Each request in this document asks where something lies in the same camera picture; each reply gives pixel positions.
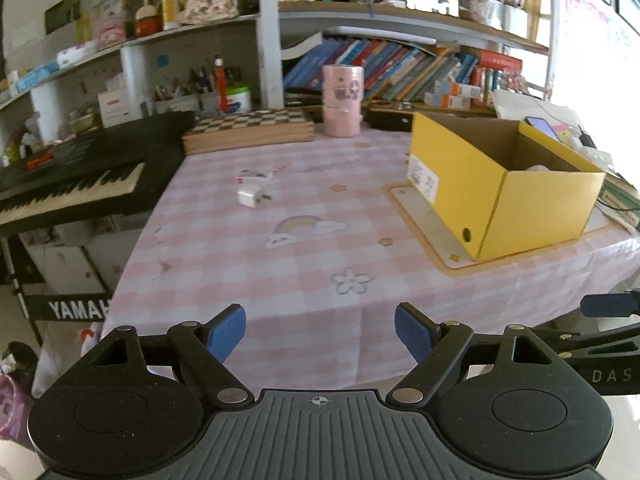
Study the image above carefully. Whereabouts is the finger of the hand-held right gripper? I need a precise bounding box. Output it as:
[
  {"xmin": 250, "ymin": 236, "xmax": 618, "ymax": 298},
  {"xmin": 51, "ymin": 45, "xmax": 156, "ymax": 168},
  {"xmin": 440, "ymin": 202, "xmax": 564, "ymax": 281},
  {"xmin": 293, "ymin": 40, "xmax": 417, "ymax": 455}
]
[
  {"xmin": 534, "ymin": 327, "xmax": 640, "ymax": 361},
  {"xmin": 580, "ymin": 291, "xmax": 640, "ymax": 318}
]

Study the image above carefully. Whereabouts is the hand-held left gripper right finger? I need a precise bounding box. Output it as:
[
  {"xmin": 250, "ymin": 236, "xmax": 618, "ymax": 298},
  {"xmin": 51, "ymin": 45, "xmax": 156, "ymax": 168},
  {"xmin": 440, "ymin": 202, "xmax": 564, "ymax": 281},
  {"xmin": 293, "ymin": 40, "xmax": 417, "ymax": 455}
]
[{"xmin": 387, "ymin": 302, "xmax": 563, "ymax": 408}]

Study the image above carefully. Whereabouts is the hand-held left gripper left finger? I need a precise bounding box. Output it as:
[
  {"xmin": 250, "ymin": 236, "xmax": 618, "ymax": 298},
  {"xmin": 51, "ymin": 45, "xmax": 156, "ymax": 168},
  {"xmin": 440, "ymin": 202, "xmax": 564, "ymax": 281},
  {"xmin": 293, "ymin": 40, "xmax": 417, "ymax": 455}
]
[{"xmin": 80, "ymin": 303, "xmax": 256, "ymax": 408}]

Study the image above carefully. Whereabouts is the yellow cardboard box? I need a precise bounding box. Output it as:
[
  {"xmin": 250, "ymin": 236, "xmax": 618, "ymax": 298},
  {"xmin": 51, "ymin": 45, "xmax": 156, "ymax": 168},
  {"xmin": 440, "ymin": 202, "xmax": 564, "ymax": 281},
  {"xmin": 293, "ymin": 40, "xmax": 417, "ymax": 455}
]
[{"xmin": 407, "ymin": 111, "xmax": 607, "ymax": 261}]

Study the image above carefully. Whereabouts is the green book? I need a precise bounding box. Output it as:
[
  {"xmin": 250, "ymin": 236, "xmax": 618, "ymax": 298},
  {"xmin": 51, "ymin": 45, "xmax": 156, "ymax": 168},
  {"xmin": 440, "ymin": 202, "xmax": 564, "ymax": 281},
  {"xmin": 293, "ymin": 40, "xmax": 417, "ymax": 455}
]
[{"xmin": 597, "ymin": 172, "xmax": 640, "ymax": 234}]

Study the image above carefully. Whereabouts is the white yellow-edged placemat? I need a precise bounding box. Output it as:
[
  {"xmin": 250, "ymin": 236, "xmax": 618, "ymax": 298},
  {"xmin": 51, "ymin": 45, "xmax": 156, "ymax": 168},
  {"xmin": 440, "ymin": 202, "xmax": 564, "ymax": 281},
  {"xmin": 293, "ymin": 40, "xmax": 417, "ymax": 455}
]
[{"xmin": 382, "ymin": 182, "xmax": 628, "ymax": 277}]

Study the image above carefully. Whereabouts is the pink checked tablecloth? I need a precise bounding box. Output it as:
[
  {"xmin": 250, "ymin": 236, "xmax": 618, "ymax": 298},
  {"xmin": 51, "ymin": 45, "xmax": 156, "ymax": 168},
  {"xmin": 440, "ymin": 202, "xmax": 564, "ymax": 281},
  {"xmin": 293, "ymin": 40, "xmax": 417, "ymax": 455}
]
[{"xmin": 100, "ymin": 120, "xmax": 640, "ymax": 396}]

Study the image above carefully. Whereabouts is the white charger plug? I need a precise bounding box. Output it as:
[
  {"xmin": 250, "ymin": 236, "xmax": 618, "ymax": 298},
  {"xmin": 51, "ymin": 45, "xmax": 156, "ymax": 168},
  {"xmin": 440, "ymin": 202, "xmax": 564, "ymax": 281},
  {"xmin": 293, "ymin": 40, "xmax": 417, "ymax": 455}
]
[{"xmin": 237, "ymin": 187, "xmax": 274, "ymax": 209}]

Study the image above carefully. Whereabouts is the black keyboard stand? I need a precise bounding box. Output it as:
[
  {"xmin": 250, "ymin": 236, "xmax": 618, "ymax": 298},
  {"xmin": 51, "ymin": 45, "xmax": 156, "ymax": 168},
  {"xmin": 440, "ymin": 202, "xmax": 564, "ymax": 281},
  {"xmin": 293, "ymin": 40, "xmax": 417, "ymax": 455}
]
[{"xmin": 0, "ymin": 232, "xmax": 113, "ymax": 346}]

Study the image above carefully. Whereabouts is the white storage cabinet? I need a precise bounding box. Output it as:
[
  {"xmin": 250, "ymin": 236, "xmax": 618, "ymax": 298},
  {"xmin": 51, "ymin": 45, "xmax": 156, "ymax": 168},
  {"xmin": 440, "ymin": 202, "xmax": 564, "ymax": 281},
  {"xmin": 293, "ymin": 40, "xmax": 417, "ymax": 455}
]
[{"xmin": 24, "ymin": 210, "xmax": 147, "ymax": 302}]

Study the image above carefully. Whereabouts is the smartphone with lit screen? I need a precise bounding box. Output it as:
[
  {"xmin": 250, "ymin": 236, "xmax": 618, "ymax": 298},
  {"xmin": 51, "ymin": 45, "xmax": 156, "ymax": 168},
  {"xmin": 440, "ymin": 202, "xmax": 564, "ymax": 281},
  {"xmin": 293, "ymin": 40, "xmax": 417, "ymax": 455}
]
[{"xmin": 525, "ymin": 116, "xmax": 561, "ymax": 141}]

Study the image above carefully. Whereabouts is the wooden chessboard box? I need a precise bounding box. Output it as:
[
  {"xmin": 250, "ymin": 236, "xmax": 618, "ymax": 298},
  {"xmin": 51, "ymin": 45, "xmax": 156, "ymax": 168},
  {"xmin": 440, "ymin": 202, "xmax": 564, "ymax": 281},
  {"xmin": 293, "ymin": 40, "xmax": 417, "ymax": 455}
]
[{"xmin": 181, "ymin": 107, "xmax": 315, "ymax": 156}]

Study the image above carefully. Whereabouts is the black case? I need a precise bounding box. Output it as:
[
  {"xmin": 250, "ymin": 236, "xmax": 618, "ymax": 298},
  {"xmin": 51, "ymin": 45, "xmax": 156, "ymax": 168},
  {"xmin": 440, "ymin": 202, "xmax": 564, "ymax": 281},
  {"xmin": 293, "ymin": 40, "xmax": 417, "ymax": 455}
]
[{"xmin": 367, "ymin": 107, "xmax": 416, "ymax": 131}]

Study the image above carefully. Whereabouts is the white paper pad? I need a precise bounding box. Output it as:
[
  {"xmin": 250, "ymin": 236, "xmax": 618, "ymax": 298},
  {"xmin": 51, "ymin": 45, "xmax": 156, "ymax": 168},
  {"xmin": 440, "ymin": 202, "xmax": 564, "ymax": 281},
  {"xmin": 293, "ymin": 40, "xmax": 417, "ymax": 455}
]
[{"xmin": 490, "ymin": 91, "xmax": 583, "ymax": 128}]

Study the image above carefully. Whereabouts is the pink plastic bag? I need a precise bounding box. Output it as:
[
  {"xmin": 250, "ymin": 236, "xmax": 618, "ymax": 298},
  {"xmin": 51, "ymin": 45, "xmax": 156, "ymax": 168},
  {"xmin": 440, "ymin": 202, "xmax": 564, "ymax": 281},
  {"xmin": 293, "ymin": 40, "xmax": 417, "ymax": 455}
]
[{"xmin": 0, "ymin": 374, "xmax": 37, "ymax": 442}]

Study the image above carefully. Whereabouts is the black piano keyboard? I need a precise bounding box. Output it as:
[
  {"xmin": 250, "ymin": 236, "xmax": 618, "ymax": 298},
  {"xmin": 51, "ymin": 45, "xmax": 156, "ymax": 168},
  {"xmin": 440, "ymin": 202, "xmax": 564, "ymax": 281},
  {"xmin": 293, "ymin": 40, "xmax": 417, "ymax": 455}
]
[{"xmin": 0, "ymin": 110, "xmax": 196, "ymax": 236}]

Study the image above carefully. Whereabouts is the white jar green lid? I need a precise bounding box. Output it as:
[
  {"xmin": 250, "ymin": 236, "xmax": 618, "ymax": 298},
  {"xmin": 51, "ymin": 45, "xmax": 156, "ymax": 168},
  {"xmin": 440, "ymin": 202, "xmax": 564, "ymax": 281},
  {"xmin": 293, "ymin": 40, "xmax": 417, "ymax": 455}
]
[{"xmin": 225, "ymin": 82, "xmax": 253, "ymax": 113}]

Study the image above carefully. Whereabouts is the pink printed canister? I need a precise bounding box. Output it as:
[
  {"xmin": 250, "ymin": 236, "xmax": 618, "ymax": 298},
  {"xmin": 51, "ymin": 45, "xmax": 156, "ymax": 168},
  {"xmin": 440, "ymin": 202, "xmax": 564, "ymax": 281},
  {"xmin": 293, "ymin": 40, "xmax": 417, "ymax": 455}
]
[{"xmin": 321, "ymin": 64, "xmax": 363, "ymax": 138}]

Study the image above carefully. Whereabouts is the pen holder with pens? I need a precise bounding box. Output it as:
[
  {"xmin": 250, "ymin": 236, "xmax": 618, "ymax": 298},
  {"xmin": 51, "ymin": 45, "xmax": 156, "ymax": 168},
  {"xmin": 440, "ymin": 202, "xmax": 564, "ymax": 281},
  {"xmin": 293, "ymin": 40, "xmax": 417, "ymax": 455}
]
[{"xmin": 151, "ymin": 65, "xmax": 217, "ymax": 115}]

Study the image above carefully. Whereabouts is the stack of small orange cartons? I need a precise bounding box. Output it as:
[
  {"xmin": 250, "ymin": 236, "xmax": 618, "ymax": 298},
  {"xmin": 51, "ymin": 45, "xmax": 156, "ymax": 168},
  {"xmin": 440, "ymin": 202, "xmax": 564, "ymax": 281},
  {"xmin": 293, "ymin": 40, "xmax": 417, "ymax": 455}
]
[{"xmin": 425, "ymin": 81, "xmax": 484, "ymax": 110}]

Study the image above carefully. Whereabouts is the orange marker pen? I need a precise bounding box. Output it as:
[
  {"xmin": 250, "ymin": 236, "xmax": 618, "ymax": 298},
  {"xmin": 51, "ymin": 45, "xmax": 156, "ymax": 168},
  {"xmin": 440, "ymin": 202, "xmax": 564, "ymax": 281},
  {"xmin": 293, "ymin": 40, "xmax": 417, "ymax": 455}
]
[{"xmin": 214, "ymin": 56, "xmax": 227, "ymax": 114}]

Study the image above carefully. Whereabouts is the white carton red print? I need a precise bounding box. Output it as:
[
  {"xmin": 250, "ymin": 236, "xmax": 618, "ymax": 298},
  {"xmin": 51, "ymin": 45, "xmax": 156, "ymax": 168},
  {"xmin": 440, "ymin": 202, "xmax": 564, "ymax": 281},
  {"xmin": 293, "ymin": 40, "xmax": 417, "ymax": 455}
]
[{"xmin": 97, "ymin": 89, "xmax": 132, "ymax": 129}]

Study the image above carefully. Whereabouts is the row of colourful books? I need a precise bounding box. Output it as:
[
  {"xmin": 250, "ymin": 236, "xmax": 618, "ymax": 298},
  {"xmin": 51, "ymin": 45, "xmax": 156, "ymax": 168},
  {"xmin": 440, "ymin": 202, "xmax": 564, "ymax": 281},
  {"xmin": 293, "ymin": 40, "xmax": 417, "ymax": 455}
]
[{"xmin": 282, "ymin": 35, "xmax": 481, "ymax": 103}]

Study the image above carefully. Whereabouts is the red box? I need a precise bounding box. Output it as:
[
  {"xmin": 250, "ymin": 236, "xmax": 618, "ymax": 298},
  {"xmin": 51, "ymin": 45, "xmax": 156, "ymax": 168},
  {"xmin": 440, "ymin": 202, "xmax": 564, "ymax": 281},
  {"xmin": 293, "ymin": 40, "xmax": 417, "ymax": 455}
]
[{"xmin": 477, "ymin": 50, "xmax": 523, "ymax": 74}]

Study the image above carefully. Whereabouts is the white wooden bookshelf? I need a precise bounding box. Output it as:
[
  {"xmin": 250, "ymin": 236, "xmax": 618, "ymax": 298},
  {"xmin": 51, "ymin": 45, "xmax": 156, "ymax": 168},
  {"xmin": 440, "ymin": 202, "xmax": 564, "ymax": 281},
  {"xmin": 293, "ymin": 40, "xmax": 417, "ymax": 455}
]
[{"xmin": 0, "ymin": 0, "xmax": 556, "ymax": 128}]

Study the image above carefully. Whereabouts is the pink patterned box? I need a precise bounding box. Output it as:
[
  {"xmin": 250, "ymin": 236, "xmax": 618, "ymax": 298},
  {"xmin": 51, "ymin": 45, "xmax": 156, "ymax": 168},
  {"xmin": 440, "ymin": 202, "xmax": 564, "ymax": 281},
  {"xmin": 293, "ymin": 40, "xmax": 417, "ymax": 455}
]
[{"xmin": 95, "ymin": 15, "xmax": 127, "ymax": 52}]

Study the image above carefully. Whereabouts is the red round jar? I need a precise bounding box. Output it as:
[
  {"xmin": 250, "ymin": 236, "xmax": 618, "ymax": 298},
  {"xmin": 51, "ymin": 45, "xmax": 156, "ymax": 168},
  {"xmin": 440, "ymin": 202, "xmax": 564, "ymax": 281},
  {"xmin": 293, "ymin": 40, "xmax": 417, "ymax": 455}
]
[{"xmin": 134, "ymin": 0, "xmax": 164, "ymax": 37}]

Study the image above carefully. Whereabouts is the yellow white box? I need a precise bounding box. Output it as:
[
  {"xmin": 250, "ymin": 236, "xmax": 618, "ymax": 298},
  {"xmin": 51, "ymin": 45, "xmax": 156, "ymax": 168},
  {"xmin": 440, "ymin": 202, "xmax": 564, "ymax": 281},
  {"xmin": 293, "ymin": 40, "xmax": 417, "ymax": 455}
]
[{"xmin": 160, "ymin": 0, "xmax": 184, "ymax": 31}]

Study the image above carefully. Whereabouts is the wall chart poster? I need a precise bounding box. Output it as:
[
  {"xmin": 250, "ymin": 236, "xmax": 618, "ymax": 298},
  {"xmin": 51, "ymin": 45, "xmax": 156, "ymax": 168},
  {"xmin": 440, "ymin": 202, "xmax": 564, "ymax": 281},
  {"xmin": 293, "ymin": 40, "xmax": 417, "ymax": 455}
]
[{"xmin": 565, "ymin": 0, "xmax": 640, "ymax": 103}]

